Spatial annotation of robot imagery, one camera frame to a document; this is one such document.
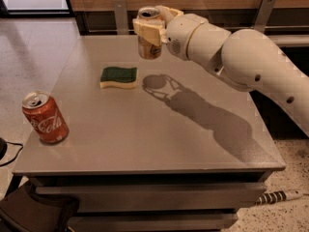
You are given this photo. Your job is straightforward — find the black cable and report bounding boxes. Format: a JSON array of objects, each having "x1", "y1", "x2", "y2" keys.
[{"x1": 0, "y1": 136, "x2": 24, "y2": 168}]

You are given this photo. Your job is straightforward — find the left metal wall bracket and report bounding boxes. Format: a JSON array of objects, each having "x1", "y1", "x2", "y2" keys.
[{"x1": 112, "y1": 0, "x2": 129, "y2": 35}]

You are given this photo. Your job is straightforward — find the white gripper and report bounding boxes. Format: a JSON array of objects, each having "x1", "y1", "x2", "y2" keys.
[{"x1": 133, "y1": 5, "x2": 209, "y2": 61}]

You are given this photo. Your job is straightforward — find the metal wall bracket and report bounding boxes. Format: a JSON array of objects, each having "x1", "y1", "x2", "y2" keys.
[
  {"x1": 253, "y1": 0, "x2": 276, "y2": 33},
  {"x1": 112, "y1": 0, "x2": 129, "y2": 35}
]

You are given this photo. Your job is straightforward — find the right metal wall bracket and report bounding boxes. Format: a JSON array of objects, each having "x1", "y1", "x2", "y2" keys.
[{"x1": 253, "y1": 0, "x2": 276, "y2": 33}]

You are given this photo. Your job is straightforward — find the green and yellow sponge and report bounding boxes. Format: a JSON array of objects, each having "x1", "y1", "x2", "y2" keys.
[{"x1": 99, "y1": 67, "x2": 138, "y2": 89}]

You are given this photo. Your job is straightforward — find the lower grey drawer front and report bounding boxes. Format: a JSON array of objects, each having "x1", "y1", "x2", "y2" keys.
[{"x1": 69, "y1": 214, "x2": 238, "y2": 232}]

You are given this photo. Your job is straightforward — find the grey drawer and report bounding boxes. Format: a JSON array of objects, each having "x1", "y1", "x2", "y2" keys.
[
  {"x1": 69, "y1": 214, "x2": 238, "y2": 232},
  {"x1": 36, "y1": 183, "x2": 266, "y2": 213}
]

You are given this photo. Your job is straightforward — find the orange soda can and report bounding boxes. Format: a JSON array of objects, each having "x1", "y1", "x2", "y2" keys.
[{"x1": 137, "y1": 6, "x2": 161, "y2": 60}]

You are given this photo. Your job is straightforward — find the grey drawer cabinet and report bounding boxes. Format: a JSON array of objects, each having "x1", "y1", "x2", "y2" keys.
[{"x1": 14, "y1": 36, "x2": 285, "y2": 218}]

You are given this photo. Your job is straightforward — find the red Coca-Cola can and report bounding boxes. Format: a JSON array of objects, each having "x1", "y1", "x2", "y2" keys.
[{"x1": 22, "y1": 91, "x2": 69, "y2": 144}]

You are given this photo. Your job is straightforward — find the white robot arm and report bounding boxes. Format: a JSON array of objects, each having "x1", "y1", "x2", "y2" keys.
[{"x1": 133, "y1": 6, "x2": 309, "y2": 135}]

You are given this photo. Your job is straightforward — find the upper grey drawer front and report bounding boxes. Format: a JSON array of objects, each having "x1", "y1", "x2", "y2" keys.
[{"x1": 36, "y1": 183, "x2": 266, "y2": 213}]

